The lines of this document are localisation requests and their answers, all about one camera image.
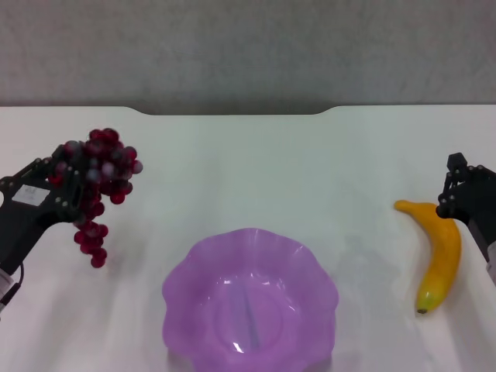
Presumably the left wrist cable with plug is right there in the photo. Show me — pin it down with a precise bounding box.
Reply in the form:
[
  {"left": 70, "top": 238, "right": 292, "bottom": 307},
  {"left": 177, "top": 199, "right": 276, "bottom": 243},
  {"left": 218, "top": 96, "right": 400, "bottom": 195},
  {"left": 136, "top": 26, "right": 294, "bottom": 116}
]
[{"left": 0, "top": 262, "right": 26, "bottom": 308}]

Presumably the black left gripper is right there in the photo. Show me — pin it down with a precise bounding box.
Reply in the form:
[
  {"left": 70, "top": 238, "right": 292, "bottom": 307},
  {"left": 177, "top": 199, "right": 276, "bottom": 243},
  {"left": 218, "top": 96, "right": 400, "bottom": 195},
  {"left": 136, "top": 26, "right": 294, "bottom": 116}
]
[{"left": 0, "top": 145, "right": 88, "bottom": 272}]

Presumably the red grape bunch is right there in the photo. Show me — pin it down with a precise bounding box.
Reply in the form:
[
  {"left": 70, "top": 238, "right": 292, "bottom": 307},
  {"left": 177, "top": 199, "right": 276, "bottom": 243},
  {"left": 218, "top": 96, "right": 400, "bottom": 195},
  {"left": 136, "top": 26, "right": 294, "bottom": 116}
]
[{"left": 46, "top": 127, "right": 145, "bottom": 270}]

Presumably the yellow banana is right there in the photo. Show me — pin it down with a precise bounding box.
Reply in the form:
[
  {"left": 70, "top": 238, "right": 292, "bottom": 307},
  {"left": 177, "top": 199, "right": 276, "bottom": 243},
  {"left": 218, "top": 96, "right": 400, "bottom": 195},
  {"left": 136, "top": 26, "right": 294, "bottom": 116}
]
[{"left": 393, "top": 198, "right": 463, "bottom": 315}]

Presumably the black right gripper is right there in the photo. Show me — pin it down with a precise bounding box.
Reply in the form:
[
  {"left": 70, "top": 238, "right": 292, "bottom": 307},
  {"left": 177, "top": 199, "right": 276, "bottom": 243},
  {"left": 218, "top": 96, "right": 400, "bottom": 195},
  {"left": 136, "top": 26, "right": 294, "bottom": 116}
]
[{"left": 436, "top": 153, "right": 496, "bottom": 253}]

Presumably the purple wavy plastic plate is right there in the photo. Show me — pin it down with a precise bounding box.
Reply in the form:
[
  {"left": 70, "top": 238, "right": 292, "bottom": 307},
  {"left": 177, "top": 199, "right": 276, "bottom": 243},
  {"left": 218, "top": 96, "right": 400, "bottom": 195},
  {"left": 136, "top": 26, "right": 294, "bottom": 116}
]
[{"left": 160, "top": 227, "right": 339, "bottom": 372}]

